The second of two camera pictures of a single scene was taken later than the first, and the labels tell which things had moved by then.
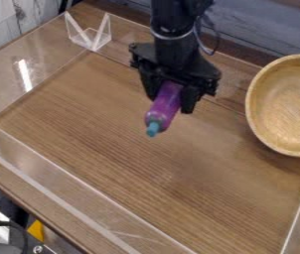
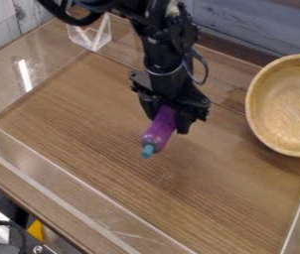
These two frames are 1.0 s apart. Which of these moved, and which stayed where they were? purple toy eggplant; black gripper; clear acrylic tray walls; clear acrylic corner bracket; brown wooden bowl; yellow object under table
Moved: purple toy eggplant; black gripper
Stayed: brown wooden bowl; clear acrylic tray walls; yellow object under table; clear acrylic corner bracket
